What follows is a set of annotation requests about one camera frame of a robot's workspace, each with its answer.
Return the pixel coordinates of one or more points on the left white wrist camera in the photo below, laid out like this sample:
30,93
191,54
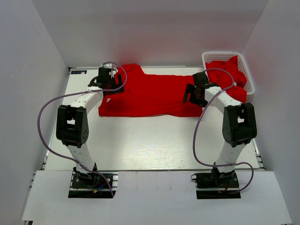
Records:
113,72

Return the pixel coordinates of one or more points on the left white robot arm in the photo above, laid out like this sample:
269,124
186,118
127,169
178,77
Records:
72,127

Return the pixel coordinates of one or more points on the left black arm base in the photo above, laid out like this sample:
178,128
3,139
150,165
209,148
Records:
92,186

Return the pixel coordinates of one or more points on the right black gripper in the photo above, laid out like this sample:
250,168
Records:
190,89

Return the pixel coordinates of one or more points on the red t shirt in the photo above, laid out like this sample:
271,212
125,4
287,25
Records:
149,95

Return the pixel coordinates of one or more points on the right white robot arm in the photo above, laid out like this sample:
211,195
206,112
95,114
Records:
239,123

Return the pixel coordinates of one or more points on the red t shirts in basket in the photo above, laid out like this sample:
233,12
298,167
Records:
223,80

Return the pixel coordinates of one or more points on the white plastic basket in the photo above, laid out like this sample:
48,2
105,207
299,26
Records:
208,57

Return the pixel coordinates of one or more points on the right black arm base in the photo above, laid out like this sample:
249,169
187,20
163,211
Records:
216,185

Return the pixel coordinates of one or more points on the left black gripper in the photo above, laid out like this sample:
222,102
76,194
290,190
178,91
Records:
117,91

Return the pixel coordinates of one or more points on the blue table label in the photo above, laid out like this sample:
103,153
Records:
77,72

